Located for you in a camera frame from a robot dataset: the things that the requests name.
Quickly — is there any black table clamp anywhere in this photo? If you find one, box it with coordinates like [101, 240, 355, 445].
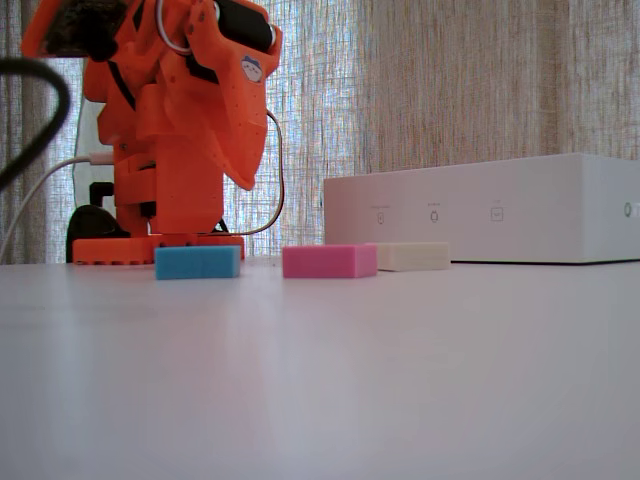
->
[66, 182, 131, 264]

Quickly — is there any red white black servo cable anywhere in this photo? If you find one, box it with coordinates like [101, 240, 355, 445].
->
[214, 109, 286, 237]
[155, 0, 196, 55]

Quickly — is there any orange robot base plate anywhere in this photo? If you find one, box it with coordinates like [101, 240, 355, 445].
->
[72, 234, 246, 266]

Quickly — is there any white usb cable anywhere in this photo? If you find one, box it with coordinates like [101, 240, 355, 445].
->
[0, 152, 116, 264]

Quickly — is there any white plain cloth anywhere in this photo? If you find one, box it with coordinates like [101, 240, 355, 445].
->
[72, 57, 117, 211]

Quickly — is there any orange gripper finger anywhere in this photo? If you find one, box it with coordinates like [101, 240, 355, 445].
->
[187, 22, 284, 190]
[139, 89, 231, 175]

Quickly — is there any blue foam cuboid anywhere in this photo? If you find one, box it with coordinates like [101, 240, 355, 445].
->
[153, 244, 242, 281]

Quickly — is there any cream foam cuboid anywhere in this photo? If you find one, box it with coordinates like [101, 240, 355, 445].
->
[374, 241, 451, 273]

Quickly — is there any thick black cable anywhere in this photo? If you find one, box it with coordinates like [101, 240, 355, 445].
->
[0, 57, 71, 191]

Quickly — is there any orange gripper body black servo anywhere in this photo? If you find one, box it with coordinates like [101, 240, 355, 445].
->
[117, 0, 274, 104]

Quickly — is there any pink foam cuboid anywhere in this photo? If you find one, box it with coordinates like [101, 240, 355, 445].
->
[281, 243, 378, 279]

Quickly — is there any white cardboard bin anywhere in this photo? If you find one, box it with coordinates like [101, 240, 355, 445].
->
[322, 152, 640, 265]

